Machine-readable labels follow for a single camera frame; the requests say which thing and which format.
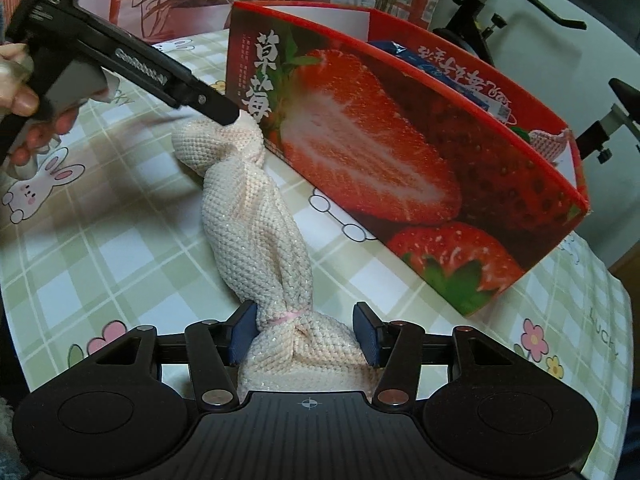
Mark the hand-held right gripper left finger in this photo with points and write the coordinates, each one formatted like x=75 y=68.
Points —
x=242 y=335

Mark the black exercise bike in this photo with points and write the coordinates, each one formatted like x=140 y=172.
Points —
x=465 y=35

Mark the cream knit towel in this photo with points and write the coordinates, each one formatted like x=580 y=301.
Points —
x=250 y=220

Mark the blue plastic packet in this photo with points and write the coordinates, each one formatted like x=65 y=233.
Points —
x=450 y=75

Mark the person's left hand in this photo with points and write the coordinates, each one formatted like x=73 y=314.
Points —
x=20 y=95

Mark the pink printed backdrop cloth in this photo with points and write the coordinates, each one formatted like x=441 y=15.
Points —
x=200 y=10

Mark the pink knit cloth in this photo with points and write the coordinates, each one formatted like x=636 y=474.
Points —
x=547 y=142

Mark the red strawberry print cardboard box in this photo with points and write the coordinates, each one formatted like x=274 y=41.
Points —
x=375 y=135

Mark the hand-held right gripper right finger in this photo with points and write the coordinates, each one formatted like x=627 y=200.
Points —
x=367 y=335

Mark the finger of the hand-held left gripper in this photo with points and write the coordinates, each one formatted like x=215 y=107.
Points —
x=215 y=105

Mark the green checkered printed tablecloth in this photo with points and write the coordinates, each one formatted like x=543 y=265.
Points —
x=125 y=210

